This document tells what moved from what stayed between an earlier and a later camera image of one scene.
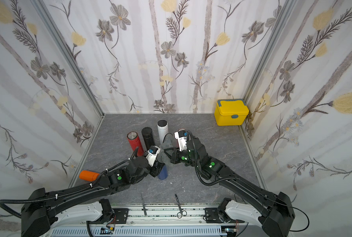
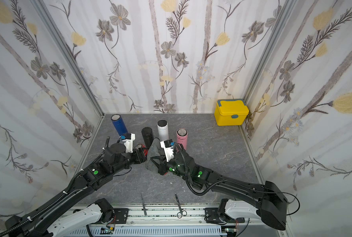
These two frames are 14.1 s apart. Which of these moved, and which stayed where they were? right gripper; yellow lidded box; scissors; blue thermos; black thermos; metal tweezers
Moved: blue thermos; right gripper
Stayed: yellow lidded box; metal tweezers; scissors; black thermos
